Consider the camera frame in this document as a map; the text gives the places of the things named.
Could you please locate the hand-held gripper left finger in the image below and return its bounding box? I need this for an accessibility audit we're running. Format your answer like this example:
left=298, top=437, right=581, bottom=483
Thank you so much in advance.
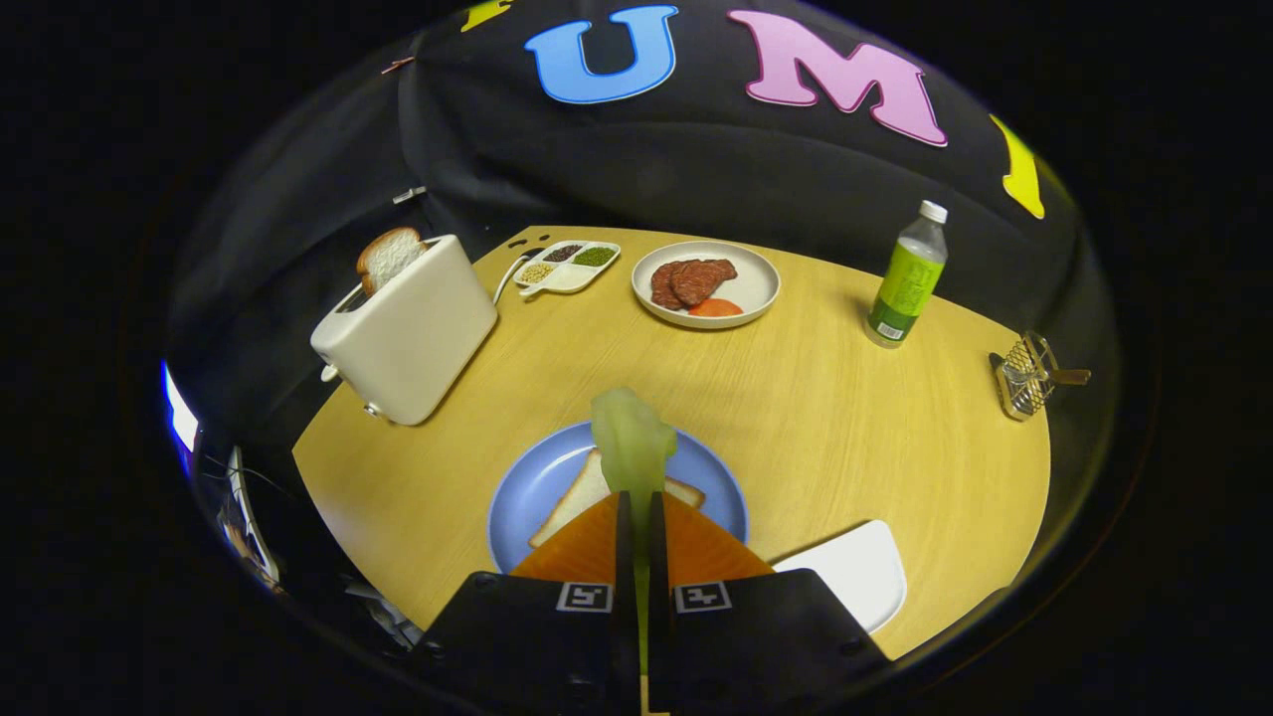
left=403, top=490, right=637, bottom=716

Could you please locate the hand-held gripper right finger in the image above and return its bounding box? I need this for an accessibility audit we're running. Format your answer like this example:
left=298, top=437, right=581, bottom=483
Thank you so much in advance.
left=646, top=490, right=893, bottom=716

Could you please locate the green lettuce leaf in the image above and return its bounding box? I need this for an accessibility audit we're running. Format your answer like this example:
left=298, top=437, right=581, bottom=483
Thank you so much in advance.
left=591, top=387, right=679, bottom=679

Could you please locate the toasted bread slice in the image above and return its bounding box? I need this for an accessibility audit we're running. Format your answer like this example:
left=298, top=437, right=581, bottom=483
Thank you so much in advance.
left=356, top=227, right=429, bottom=297

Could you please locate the white sandwich bread slice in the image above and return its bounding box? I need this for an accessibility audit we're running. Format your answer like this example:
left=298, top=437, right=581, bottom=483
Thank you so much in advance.
left=527, top=449, right=706, bottom=550

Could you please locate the blue plate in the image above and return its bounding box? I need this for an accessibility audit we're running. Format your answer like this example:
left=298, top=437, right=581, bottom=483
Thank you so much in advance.
left=486, top=421, right=749, bottom=575

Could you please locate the white square plate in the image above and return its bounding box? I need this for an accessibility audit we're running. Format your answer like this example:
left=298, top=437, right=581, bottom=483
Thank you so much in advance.
left=771, top=519, right=908, bottom=635

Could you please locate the white divided dish with beans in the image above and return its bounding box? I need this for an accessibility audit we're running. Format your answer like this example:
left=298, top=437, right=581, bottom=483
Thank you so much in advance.
left=513, top=239, right=622, bottom=298

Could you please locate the white round plate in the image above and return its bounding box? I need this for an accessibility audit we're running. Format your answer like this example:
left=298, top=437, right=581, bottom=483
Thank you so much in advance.
left=632, top=241, right=782, bottom=330

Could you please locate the white toaster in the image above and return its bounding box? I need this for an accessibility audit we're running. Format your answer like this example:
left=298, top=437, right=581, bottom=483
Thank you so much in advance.
left=309, top=234, right=498, bottom=428

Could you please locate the black backdrop cloth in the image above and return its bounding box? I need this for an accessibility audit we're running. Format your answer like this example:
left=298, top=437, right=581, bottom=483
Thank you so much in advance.
left=164, top=0, right=1120, bottom=448

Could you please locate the green label plastic bottle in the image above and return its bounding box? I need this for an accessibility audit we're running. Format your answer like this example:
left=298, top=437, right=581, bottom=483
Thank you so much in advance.
left=863, top=200, right=950, bottom=349

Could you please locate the glowing screen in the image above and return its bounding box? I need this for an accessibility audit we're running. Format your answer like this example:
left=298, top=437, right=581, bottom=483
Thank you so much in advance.
left=161, top=360, right=200, bottom=476

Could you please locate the pale device with cables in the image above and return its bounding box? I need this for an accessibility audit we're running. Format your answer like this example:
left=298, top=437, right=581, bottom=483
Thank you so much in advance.
left=214, top=446, right=284, bottom=593

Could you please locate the metal wire rack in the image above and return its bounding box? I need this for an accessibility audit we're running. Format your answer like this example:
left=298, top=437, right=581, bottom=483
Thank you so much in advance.
left=989, top=330, right=1093, bottom=423

